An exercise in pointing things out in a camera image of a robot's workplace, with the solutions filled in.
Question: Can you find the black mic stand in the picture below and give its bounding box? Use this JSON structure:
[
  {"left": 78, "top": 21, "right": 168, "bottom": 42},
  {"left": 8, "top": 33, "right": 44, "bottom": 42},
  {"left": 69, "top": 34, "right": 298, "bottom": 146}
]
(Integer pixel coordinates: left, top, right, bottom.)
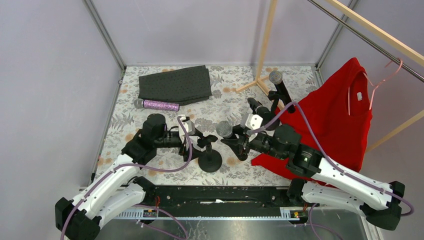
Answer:
[
  {"left": 267, "top": 90, "right": 281, "bottom": 113},
  {"left": 197, "top": 135, "right": 223, "bottom": 173}
]

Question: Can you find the black microphone silver grille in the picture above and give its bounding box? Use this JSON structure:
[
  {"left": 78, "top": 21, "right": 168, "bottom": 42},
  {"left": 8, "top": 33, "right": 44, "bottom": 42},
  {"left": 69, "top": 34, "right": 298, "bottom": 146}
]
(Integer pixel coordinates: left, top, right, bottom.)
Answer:
[{"left": 268, "top": 70, "right": 292, "bottom": 106}]

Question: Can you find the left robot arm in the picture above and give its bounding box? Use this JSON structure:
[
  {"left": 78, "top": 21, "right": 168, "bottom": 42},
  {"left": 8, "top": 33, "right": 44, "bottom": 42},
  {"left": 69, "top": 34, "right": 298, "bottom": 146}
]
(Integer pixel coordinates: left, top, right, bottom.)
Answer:
[{"left": 55, "top": 113, "right": 218, "bottom": 240}]

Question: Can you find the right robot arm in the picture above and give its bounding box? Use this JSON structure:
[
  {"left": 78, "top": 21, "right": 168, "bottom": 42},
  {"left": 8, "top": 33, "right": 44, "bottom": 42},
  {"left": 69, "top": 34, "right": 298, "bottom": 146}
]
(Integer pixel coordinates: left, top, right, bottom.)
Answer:
[{"left": 215, "top": 121, "right": 405, "bottom": 231}]

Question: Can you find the dark grey perforated felt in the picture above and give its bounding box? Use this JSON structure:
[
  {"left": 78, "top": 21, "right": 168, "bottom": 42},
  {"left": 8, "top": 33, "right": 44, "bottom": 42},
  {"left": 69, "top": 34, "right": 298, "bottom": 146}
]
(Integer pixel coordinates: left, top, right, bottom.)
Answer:
[{"left": 138, "top": 65, "right": 212, "bottom": 106}]

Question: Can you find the purple glitter microphone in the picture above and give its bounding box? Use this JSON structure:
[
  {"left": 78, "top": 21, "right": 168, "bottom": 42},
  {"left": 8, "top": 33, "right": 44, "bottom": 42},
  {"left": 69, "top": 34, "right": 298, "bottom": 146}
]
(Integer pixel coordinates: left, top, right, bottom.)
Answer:
[{"left": 134, "top": 98, "right": 180, "bottom": 112}]

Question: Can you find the red t-shirt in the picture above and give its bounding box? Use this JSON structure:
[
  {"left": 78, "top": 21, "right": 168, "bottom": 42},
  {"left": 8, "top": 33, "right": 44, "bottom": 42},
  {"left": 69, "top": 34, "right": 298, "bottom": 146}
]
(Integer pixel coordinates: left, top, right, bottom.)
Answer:
[{"left": 251, "top": 57, "right": 374, "bottom": 188}]

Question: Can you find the pink clothes hanger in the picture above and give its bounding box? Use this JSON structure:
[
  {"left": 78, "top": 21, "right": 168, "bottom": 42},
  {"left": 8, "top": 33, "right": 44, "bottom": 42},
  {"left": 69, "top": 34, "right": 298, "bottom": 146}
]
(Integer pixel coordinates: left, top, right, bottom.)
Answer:
[{"left": 347, "top": 57, "right": 404, "bottom": 116}]

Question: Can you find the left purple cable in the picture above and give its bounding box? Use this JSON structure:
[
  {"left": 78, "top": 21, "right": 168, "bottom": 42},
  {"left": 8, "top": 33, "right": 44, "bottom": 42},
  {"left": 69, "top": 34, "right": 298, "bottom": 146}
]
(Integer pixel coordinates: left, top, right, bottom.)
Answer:
[{"left": 59, "top": 115, "right": 194, "bottom": 240}]

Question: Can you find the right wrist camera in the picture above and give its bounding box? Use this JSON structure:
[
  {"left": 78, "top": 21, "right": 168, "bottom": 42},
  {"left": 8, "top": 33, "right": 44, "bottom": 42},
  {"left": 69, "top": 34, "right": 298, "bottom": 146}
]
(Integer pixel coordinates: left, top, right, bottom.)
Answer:
[{"left": 240, "top": 113, "right": 263, "bottom": 131}]

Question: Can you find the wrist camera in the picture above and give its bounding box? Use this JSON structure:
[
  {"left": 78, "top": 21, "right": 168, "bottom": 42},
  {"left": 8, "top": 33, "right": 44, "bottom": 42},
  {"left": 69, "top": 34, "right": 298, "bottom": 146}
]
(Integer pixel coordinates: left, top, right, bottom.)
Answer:
[
  {"left": 177, "top": 114, "right": 196, "bottom": 139},
  {"left": 240, "top": 113, "right": 263, "bottom": 131}
]

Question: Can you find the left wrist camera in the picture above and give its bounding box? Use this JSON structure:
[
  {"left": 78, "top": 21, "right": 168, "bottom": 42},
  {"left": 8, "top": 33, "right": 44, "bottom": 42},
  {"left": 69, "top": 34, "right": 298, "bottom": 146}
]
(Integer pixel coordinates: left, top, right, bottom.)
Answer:
[{"left": 177, "top": 114, "right": 196, "bottom": 139}]

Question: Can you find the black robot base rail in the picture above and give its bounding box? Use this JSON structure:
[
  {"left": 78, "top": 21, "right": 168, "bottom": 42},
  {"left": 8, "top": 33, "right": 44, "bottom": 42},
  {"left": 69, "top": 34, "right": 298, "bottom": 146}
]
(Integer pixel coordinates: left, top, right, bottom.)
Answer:
[{"left": 140, "top": 185, "right": 307, "bottom": 218}]

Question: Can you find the wooden clothes rack frame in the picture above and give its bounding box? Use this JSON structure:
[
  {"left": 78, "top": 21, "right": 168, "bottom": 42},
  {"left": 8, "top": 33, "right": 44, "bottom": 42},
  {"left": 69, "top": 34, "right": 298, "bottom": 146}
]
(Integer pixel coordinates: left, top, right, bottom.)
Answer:
[{"left": 233, "top": 0, "right": 424, "bottom": 152}]

